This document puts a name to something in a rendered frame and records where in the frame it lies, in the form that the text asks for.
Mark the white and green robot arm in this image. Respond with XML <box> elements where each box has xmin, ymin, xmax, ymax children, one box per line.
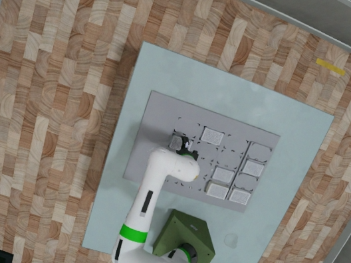
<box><xmin>111</xmin><ymin>147</ymin><xmax>199</xmax><ymax>263</ymax></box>

